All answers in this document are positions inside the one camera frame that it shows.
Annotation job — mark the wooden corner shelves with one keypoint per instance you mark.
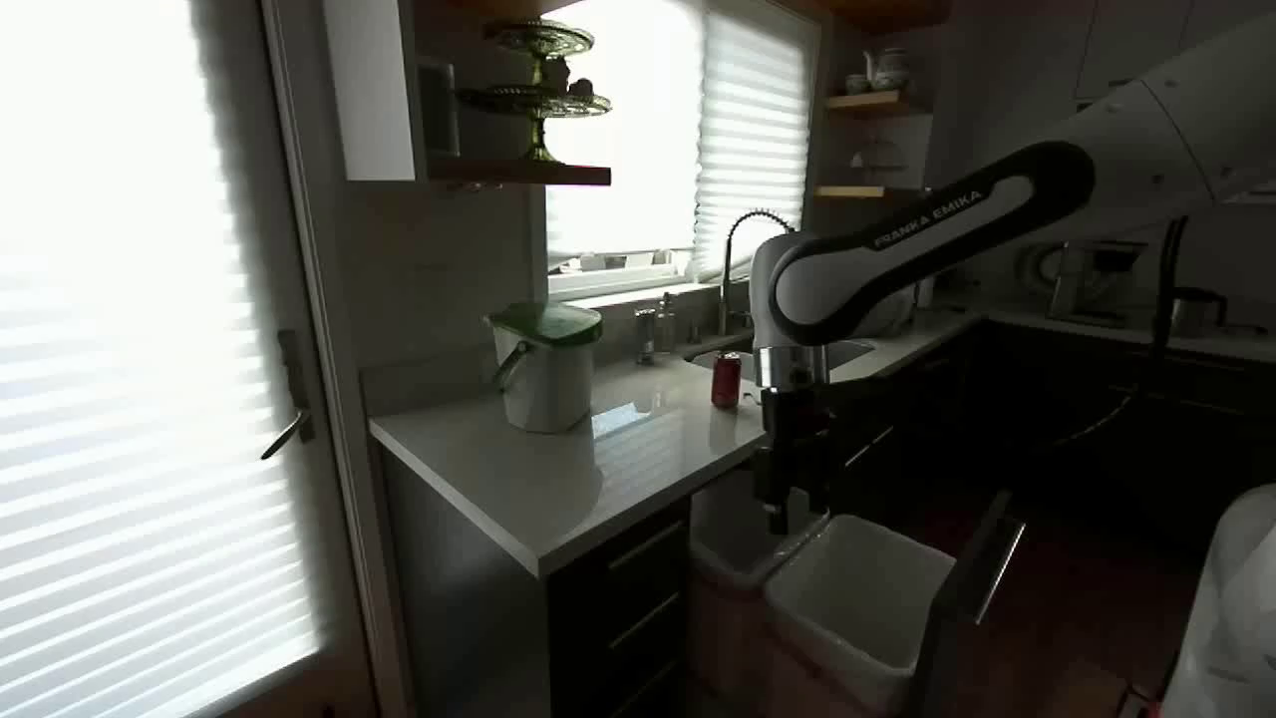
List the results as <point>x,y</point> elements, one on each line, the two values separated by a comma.
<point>875,146</point>

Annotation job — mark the front white lined waste bin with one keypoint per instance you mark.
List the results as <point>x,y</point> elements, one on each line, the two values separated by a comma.
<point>854,601</point>

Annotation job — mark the metal kettle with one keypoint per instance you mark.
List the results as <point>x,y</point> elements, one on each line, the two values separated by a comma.
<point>1200,308</point>

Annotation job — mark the wooden wall shelf left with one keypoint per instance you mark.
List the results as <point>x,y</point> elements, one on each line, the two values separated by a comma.
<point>469,168</point>

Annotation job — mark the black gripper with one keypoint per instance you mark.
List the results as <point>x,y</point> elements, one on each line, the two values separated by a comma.
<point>796,418</point>

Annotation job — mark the red soda can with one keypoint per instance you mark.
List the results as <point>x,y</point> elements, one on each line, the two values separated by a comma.
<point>728,380</point>

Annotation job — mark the green tiered cake stand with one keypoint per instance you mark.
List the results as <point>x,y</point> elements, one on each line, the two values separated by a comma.
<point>552,87</point>

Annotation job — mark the white pail with green lid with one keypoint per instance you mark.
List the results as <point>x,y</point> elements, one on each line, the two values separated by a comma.
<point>546,363</point>

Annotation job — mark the coffee maker on counter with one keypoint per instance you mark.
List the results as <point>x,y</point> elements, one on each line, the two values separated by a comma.
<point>1081,276</point>

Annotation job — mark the white lined waste bin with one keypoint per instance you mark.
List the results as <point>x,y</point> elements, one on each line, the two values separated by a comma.
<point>737,553</point>
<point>854,601</point>

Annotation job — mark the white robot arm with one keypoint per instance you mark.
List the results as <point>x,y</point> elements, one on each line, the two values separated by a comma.
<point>1189,131</point>

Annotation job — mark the dark pull-out drawer front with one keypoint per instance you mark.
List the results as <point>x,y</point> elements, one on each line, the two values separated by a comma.
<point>963,602</point>

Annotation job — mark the rear white lined waste bin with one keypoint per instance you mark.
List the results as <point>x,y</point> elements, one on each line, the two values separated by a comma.
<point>737,553</point>

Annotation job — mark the white window blind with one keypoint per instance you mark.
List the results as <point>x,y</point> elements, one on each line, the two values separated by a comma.
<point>756,119</point>

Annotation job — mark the dark base cabinet drawers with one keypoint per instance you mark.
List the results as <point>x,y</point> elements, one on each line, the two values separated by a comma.
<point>622,624</point>

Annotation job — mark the white upper cabinet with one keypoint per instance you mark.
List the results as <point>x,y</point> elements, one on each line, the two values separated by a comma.
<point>372,87</point>

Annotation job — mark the door lever handle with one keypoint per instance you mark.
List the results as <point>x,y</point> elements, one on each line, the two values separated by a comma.
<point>301,418</point>

